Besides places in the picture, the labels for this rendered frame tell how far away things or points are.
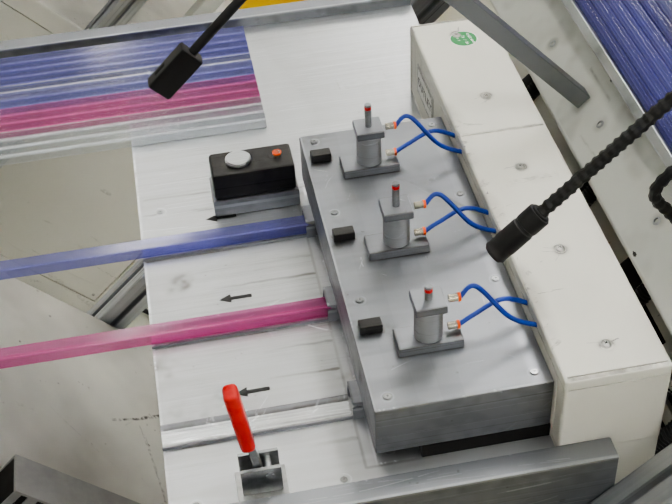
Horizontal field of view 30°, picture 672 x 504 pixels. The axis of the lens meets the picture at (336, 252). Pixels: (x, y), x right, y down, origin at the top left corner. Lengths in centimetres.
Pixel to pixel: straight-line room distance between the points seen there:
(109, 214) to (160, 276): 145
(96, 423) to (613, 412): 79
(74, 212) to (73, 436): 108
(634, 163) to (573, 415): 24
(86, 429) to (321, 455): 64
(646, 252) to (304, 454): 31
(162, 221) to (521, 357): 39
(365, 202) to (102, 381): 65
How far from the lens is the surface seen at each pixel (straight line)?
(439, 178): 110
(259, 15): 143
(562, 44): 120
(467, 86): 118
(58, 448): 150
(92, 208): 255
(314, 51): 138
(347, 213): 106
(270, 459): 93
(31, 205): 254
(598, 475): 96
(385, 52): 137
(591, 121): 112
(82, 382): 160
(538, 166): 108
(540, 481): 95
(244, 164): 114
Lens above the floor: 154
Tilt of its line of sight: 23 degrees down
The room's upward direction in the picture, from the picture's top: 47 degrees clockwise
